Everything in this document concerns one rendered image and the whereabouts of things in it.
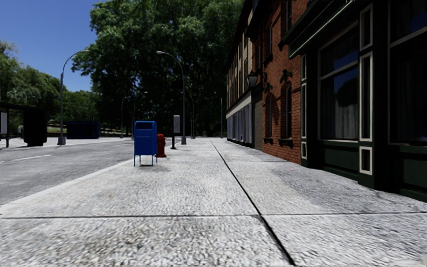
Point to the grey pole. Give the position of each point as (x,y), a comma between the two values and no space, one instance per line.
(221,117)

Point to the red fire hydrant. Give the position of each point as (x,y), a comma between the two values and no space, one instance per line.
(161,146)

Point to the trees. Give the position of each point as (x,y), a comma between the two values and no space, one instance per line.
(150,50)

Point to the blue letter box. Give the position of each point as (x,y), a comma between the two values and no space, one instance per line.
(145,140)

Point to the pale concrete building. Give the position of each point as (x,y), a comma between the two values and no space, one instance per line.
(239,100)

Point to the black bus shelter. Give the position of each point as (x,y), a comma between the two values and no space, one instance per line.
(34,126)

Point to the red brick building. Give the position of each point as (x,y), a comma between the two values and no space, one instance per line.
(333,83)

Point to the white box on a post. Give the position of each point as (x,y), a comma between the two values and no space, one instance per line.
(176,124)

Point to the grey street lamp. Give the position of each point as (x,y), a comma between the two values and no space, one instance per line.
(121,116)
(61,100)
(183,100)

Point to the blue booth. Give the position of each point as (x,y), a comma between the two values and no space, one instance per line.
(83,129)

